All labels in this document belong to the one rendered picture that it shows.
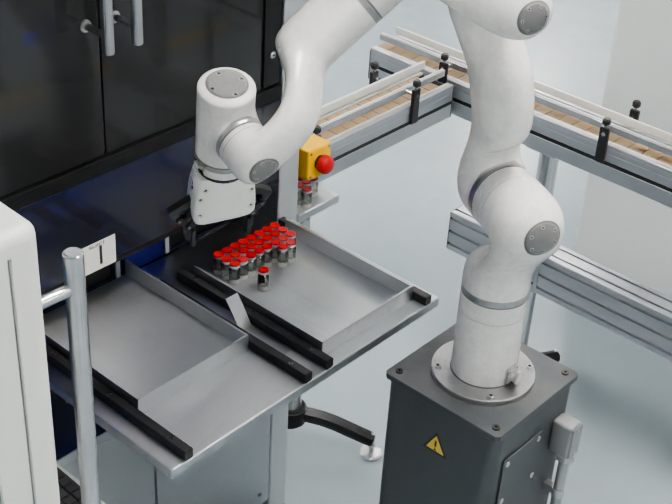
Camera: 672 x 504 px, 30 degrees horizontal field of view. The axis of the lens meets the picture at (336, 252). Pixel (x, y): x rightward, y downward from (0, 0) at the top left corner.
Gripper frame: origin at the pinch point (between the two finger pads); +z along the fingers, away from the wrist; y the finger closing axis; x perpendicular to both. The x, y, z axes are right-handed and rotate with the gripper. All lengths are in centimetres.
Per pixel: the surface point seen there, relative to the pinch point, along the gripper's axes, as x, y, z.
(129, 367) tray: 1.1, -14.9, 33.7
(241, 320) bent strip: 5.8, 7.9, 34.8
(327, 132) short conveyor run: 62, 50, 51
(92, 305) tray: 20.7, -16.5, 39.5
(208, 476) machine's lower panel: 10, 5, 99
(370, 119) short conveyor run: 65, 62, 53
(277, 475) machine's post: 15, 25, 117
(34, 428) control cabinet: -41, -38, -21
